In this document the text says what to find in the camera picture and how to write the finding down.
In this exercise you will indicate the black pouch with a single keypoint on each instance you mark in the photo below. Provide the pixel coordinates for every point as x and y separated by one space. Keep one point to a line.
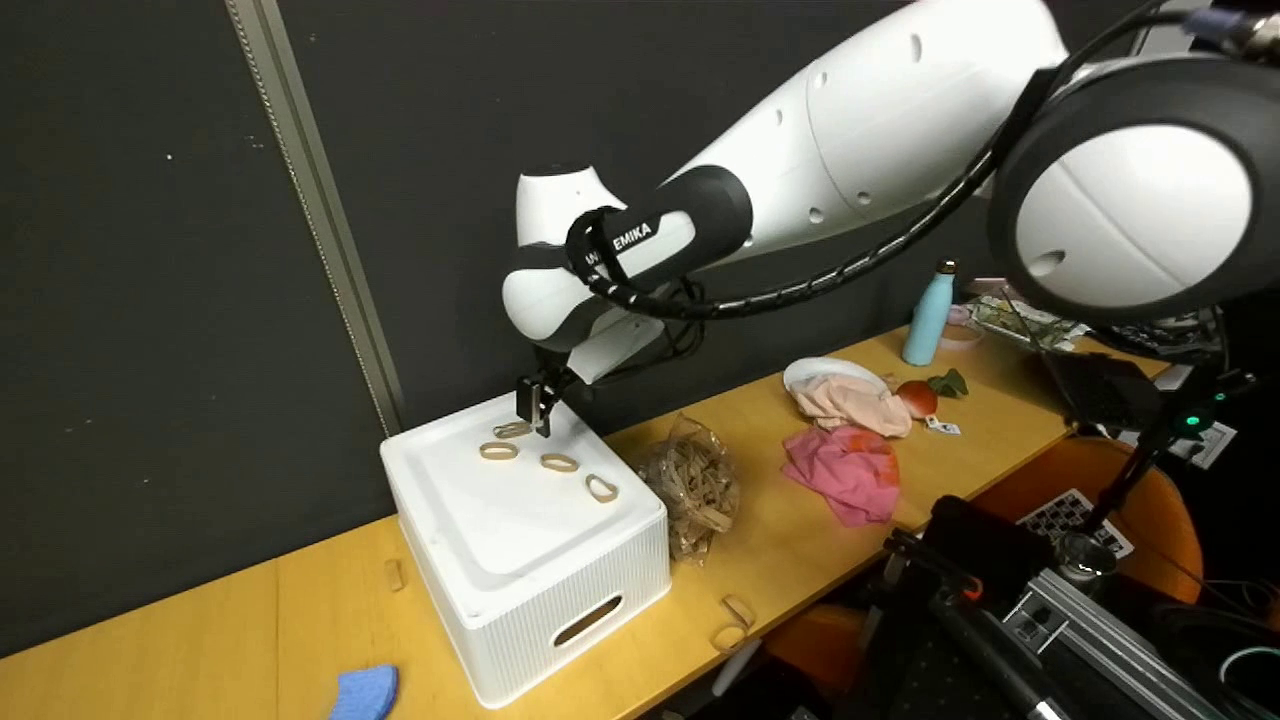
1102 388

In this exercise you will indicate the small blue object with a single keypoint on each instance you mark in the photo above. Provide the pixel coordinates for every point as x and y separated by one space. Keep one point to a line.
363 695

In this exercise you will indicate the magenta cloth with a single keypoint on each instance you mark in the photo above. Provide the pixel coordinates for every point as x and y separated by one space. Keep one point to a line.
840 470

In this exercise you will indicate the pale pink cloth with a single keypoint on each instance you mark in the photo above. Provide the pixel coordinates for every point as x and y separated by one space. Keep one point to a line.
862 406

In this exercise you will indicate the printed package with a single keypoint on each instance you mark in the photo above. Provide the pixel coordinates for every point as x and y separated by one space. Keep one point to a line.
1021 317

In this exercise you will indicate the orange chair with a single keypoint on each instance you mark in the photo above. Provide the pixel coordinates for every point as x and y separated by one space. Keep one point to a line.
1146 514
815 647

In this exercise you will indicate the red toy with green top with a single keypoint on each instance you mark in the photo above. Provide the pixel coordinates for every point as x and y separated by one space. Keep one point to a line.
921 399

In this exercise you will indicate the white storage container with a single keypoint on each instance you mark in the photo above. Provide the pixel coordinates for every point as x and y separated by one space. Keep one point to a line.
534 574

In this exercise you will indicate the grey wall trim strip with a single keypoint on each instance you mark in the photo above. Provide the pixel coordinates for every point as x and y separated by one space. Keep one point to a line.
321 203

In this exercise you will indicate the aluminium profile rail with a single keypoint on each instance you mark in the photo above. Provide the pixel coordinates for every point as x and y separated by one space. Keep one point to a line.
1106 643

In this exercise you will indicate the black white checkerboard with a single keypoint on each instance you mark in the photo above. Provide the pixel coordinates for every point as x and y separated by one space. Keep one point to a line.
1067 514

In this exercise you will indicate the brown crumpled object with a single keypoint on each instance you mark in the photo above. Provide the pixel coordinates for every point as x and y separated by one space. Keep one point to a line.
695 486

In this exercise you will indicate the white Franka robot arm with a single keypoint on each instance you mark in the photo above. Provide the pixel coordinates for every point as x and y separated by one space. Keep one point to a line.
864 135

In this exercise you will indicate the light blue bottle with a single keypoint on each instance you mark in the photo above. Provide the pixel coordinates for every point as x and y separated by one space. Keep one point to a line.
928 320

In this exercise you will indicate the white paper tag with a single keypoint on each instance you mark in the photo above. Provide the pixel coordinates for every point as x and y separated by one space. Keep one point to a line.
1209 441

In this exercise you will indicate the black stand with green light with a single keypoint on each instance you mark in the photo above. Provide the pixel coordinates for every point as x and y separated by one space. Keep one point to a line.
1146 462

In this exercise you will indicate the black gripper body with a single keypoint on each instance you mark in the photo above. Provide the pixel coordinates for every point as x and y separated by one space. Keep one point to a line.
549 376

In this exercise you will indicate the tan rubber band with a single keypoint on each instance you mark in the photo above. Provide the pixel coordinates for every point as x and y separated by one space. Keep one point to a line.
725 613

